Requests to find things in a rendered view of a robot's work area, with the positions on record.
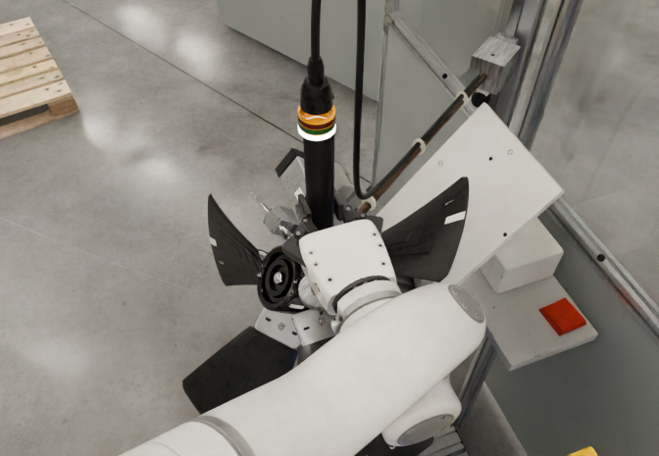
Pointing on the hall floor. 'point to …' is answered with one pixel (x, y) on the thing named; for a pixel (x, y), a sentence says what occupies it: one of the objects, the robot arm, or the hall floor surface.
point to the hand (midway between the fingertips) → (320, 206)
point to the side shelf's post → (485, 353)
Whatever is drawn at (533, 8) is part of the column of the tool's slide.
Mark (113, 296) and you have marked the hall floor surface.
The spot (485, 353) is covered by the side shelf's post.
